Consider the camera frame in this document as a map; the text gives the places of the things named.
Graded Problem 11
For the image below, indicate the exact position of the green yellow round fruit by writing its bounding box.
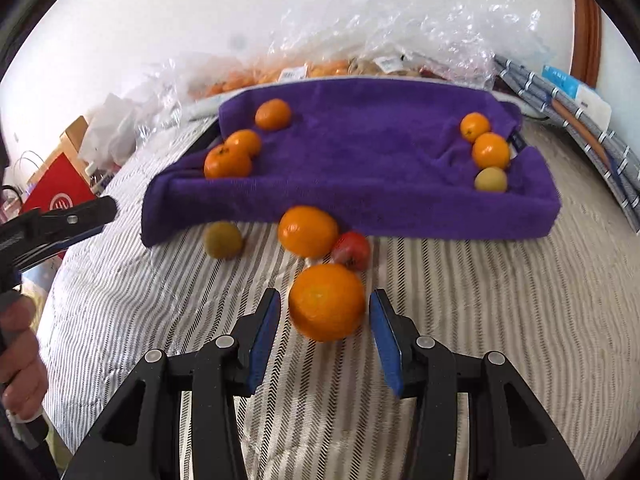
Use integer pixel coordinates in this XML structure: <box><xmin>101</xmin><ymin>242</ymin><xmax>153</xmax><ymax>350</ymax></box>
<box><xmin>203</xmin><ymin>221</ymin><xmax>244</xmax><ymax>259</ymax></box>

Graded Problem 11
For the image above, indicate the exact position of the orange with stem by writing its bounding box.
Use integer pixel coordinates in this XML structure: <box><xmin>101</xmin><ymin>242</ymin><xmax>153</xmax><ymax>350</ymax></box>
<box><xmin>203</xmin><ymin>144</ymin><xmax>253</xmax><ymax>179</ymax></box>

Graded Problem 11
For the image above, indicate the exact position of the oval orange fruit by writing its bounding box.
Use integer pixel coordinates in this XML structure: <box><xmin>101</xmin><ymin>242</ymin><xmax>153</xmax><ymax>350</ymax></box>
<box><xmin>224</xmin><ymin>129</ymin><xmax>262</xmax><ymax>158</ymax></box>

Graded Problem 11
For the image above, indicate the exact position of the large round orange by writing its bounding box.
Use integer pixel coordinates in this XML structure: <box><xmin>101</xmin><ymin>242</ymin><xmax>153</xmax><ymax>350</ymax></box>
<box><xmin>288</xmin><ymin>263</ymin><xmax>366</xmax><ymax>342</ymax></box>

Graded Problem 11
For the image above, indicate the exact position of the small red fruit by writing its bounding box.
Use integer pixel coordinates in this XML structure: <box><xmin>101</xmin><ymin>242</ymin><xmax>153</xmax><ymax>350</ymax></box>
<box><xmin>331</xmin><ymin>231</ymin><xmax>371</xmax><ymax>272</ymax></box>

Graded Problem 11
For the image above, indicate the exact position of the mandarin orange with spots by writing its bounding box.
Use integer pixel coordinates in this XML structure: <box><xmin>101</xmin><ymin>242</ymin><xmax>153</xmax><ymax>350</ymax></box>
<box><xmin>255</xmin><ymin>99</ymin><xmax>293</xmax><ymax>131</ymax></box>

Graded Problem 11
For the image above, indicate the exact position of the medium orange mandarin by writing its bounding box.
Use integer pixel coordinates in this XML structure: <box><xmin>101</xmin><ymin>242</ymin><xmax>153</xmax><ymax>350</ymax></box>
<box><xmin>278</xmin><ymin>206</ymin><xmax>340</xmax><ymax>259</ymax></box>

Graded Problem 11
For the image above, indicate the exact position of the small yellow green fruit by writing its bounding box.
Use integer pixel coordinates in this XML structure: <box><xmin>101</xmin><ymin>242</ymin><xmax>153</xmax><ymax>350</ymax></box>
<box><xmin>474</xmin><ymin>167</ymin><xmax>508</xmax><ymax>193</ymax></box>

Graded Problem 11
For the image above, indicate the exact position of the small round orange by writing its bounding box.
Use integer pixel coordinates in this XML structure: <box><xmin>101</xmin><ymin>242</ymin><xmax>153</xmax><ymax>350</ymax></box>
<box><xmin>472</xmin><ymin>132</ymin><xmax>511</xmax><ymax>170</ymax></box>

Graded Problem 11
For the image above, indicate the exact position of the small kumquat orange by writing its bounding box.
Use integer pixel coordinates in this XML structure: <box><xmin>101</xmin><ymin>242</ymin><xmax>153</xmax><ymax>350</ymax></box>
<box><xmin>459</xmin><ymin>112</ymin><xmax>491</xmax><ymax>144</ymax></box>

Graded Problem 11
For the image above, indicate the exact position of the person left hand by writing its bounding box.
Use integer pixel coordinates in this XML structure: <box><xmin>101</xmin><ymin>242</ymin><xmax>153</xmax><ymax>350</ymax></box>
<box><xmin>1</xmin><ymin>296</ymin><xmax>49</xmax><ymax>420</ymax></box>

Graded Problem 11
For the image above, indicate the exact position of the red paper shopping bag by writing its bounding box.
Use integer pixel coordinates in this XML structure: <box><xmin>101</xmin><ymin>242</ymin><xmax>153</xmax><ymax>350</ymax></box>
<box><xmin>21</xmin><ymin>154</ymin><xmax>96</xmax><ymax>214</ymax></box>

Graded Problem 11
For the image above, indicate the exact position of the white plastic bag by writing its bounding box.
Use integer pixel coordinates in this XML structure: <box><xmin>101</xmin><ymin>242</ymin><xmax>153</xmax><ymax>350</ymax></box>
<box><xmin>78</xmin><ymin>93</ymin><xmax>145</xmax><ymax>170</ymax></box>

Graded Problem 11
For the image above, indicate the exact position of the striped quilted bedspread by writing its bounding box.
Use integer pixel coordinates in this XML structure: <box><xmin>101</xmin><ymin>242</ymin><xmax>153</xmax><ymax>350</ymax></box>
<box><xmin>37</xmin><ymin>119</ymin><xmax>640</xmax><ymax>480</ymax></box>

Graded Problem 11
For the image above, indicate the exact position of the white rolled paper tube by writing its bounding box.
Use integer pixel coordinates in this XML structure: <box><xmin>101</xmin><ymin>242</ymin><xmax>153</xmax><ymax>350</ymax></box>
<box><xmin>181</xmin><ymin>92</ymin><xmax>236</xmax><ymax>122</ymax></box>

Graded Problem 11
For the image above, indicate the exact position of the crumpled clear plastic bag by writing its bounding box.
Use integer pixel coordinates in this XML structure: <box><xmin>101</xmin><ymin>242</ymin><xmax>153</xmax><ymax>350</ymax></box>
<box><xmin>137</xmin><ymin>52</ymin><xmax>244</xmax><ymax>134</ymax></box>

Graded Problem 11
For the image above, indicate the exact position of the clear bag of oranges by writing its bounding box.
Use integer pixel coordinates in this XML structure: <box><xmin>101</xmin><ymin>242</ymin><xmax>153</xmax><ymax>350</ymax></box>
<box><xmin>186</xmin><ymin>60</ymin><xmax>352</xmax><ymax>101</ymax></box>

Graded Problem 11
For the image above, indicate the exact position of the purple towel over tray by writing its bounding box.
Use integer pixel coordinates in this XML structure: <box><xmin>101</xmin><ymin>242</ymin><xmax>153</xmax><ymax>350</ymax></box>
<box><xmin>141</xmin><ymin>78</ymin><xmax>561</xmax><ymax>247</ymax></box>

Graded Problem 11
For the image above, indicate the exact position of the blue white tissue pack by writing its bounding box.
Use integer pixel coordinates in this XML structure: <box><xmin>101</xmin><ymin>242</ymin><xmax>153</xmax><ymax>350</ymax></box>
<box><xmin>542</xmin><ymin>65</ymin><xmax>612</xmax><ymax>131</ymax></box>

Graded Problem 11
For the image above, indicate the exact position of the clear bag of nuts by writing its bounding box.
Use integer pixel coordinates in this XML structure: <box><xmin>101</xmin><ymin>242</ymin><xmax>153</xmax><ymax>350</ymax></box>
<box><xmin>274</xmin><ymin>0</ymin><xmax>501</xmax><ymax>86</ymax></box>

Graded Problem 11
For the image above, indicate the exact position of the brown wooden door frame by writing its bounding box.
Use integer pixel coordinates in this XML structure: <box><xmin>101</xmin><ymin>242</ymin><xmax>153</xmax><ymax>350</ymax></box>
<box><xmin>570</xmin><ymin>0</ymin><xmax>602</xmax><ymax>88</ymax></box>

